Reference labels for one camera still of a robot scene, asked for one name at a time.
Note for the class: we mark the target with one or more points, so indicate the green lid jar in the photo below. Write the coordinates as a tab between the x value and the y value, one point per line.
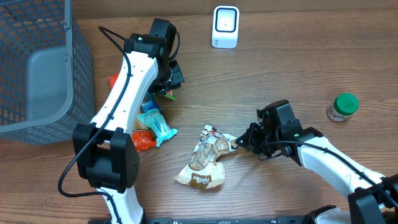
342	107

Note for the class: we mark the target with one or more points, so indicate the dark grey plastic basket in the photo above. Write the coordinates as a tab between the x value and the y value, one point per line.
46	72

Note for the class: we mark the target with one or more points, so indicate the blue Oreo cookie pack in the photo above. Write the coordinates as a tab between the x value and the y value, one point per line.
149	103

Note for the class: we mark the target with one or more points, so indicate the white barcode scanner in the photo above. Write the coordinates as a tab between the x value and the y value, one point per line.
225	27

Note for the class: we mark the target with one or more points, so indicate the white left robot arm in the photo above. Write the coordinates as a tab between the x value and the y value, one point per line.
105	154

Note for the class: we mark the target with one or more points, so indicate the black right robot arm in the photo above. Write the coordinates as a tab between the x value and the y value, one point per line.
372	197

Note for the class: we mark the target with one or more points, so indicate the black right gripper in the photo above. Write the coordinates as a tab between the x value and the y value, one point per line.
247	140

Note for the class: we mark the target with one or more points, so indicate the green snack packet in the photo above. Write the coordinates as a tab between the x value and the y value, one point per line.
169	94

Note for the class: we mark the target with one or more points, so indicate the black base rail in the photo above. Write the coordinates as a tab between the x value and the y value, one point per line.
278	220

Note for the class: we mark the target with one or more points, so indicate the beige paper bag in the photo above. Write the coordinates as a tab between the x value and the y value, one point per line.
204	171

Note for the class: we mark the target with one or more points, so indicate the red snack packet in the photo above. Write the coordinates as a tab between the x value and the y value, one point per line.
142	137

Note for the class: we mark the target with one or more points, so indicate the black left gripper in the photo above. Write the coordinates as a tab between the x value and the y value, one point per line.
178	78

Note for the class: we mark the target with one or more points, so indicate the teal snack packet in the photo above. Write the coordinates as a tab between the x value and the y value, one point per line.
154	120

